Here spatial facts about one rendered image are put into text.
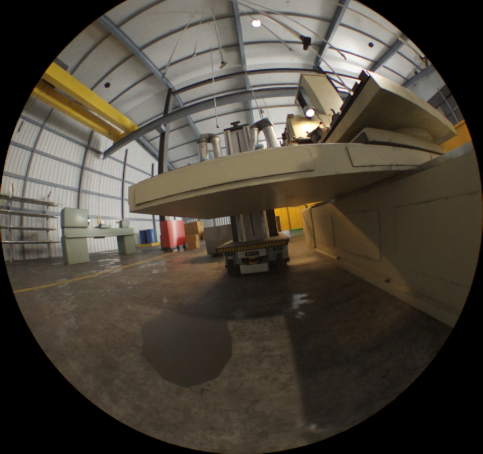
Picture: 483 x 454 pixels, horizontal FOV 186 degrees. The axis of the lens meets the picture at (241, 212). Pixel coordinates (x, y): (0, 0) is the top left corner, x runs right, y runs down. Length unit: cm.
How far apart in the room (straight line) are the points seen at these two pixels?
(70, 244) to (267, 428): 474
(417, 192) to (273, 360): 85
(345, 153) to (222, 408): 85
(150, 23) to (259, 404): 847
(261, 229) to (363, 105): 142
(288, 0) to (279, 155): 802
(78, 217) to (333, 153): 507
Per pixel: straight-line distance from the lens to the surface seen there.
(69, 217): 485
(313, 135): 150
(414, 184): 78
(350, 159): 54
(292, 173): 44
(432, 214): 75
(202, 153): 162
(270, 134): 155
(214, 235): 270
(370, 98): 68
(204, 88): 1026
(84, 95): 769
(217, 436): 52
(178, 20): 791
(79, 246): 485
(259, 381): 57
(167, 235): 463
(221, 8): 779
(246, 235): 168
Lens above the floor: 49
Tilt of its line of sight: 5 degrees up
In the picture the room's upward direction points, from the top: 8 degrees counter-clockwise
